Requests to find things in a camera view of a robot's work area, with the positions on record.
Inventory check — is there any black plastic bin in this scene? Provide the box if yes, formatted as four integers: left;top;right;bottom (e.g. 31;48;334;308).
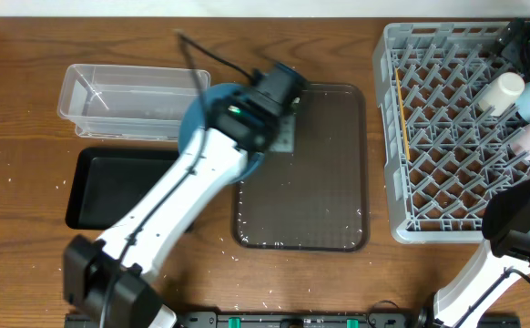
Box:
65;147;178;231

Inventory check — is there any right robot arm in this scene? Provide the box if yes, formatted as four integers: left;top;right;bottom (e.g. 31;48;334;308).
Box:
413;19;530;328

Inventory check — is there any clear plastic bin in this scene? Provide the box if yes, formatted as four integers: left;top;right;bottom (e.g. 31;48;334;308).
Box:
57;64;198;140

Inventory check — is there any white green cup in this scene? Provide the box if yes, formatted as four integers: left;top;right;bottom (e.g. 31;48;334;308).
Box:
477;72;525;117

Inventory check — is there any black cable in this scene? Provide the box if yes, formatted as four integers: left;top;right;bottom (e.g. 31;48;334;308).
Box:
454;266;530;328
98;29;260;328

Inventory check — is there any grey dishwasher rack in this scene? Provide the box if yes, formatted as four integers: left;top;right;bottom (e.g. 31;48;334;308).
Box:
372;22;530;244

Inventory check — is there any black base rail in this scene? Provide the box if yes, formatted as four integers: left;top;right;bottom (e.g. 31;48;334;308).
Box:
63;309;522;328

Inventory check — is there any left black cable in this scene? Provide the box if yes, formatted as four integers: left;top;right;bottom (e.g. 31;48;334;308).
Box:
98;29;260;328

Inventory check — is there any dark blue plate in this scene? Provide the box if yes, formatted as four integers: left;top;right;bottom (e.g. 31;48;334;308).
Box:
178;83;265;183

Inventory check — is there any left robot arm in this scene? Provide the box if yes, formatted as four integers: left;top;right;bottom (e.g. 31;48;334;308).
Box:
62;62;308;327

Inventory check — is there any brown serving tray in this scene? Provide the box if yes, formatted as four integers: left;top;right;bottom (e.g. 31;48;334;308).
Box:
232;84;370;252

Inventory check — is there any wooden chopstick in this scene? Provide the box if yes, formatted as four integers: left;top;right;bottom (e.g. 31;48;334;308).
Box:
394;68;411;160

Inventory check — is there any right black cable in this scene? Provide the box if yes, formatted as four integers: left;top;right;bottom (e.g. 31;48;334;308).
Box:
454;266;530;328

